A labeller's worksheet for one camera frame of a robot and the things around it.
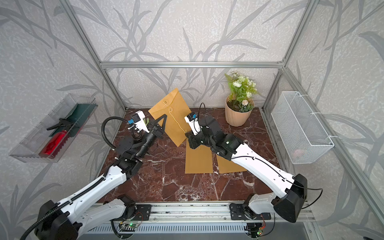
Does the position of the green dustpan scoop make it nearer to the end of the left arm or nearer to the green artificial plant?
the end of the left arm

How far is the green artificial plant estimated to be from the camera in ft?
3.09

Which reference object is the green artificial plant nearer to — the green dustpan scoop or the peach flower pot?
the peach flower pot
